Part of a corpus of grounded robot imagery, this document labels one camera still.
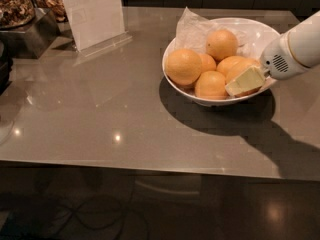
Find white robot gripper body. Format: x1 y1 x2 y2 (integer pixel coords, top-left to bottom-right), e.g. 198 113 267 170
260 33 308 80

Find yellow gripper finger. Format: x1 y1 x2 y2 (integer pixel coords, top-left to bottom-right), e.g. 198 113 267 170
224 65 267 98

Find large orange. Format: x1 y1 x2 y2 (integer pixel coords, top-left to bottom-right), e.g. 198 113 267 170
225 57 263 98

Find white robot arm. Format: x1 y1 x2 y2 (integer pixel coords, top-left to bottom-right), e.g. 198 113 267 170
225 11 320 97

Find orange behind right orange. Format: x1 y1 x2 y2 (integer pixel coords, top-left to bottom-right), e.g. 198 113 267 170
216 56 244 77

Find white ceramic bowl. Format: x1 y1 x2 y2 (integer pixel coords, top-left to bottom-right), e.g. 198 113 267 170
162 18 280 107

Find orange at bowl front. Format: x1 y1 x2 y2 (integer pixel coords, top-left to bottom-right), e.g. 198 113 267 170
195 71 228 100

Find orange at bowl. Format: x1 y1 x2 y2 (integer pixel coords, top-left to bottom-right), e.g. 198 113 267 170
165 49 202 86
206 29 238 61
195 71 228 100

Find orange at bowl top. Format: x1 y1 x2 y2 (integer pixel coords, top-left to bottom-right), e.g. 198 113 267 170
206 29 238 61

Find orange at bowl left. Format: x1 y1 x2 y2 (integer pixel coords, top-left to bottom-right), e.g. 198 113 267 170
165 49 202 86

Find bowl of mixed nuts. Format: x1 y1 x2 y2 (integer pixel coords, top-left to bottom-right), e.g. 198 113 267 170
0 0 35 30

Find small orange in middle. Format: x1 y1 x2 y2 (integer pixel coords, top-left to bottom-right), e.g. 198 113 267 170
200 54 216 72

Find white paper liner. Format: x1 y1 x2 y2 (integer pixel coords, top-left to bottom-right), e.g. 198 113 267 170
175 8 252 57

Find clear acrylic sign holder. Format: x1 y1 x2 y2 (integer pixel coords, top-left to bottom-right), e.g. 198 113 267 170
62 0 132 57

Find metal tray stand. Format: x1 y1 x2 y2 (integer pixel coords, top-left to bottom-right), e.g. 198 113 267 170
0 8 60 59

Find dark object at left edge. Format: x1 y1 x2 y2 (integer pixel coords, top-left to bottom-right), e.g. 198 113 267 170
0 40 13 95

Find black cable on floor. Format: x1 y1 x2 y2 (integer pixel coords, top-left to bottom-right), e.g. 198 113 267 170
33 173 151 240

